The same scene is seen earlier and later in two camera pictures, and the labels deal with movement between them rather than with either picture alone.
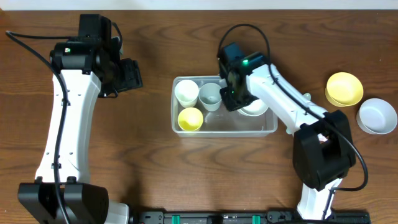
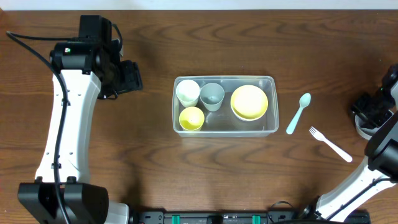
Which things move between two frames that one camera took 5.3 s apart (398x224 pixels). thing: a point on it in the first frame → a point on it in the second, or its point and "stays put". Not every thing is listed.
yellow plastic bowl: x=343 y=89 → x=249 y=101
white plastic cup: x=187 y=91 stays put
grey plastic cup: x=209 y=95 stays put
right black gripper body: x=234 y=101 → x=368 y=109
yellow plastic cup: x=190 y=119 stays put
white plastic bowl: x=255 y=108 → x=245 y=119
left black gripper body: x=130 y=75 stays put
